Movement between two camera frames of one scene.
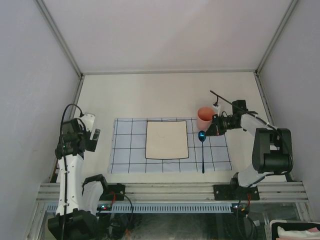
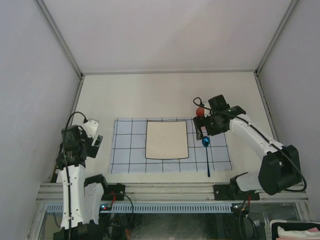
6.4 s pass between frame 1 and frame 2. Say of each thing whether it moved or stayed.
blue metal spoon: moved
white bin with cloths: stayed
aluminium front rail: stayed
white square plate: stayed
